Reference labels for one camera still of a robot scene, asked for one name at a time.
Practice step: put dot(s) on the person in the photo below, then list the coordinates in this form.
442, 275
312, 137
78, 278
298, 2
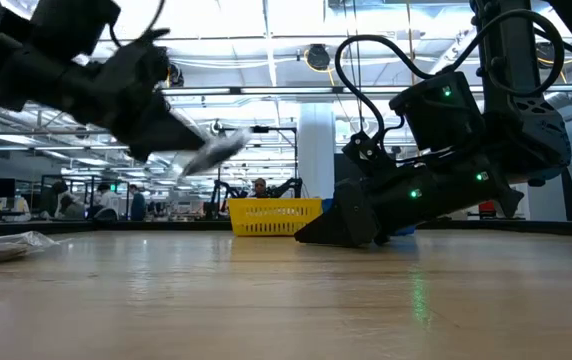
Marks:
22, 207
107, 202
75, 210
260, 189
53, 200
137, 205

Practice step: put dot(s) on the white building pillar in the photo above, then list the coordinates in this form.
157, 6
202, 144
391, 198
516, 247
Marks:
316, 150

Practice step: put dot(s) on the black background robot arm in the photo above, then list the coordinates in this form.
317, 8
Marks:
218, 192
291, 186

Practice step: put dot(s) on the large black screen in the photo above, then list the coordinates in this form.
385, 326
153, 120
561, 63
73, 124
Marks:
341, 167

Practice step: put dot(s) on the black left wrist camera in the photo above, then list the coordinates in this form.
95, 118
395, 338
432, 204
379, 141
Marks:
136, 60

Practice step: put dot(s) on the black background rig frame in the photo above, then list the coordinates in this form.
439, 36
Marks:
257, 129

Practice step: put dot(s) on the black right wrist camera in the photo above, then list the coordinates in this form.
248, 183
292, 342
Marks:
366, 150

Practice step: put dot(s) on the red box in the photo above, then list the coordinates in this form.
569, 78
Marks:
487, 207

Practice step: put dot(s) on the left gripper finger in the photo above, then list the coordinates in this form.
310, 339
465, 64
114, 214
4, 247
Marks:
161, 130

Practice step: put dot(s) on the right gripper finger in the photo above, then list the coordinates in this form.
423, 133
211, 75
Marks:
351, 220

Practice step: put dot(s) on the black comb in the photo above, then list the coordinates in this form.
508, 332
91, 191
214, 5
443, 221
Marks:
1, 247
216, 150

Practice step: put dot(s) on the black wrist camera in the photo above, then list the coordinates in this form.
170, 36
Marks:
366, 150
136, 60

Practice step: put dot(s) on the yellow plastic basket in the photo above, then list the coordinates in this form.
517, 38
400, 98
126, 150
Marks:
271, 217

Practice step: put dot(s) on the blue plastic basket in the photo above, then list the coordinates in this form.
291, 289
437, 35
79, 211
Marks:
327, 205

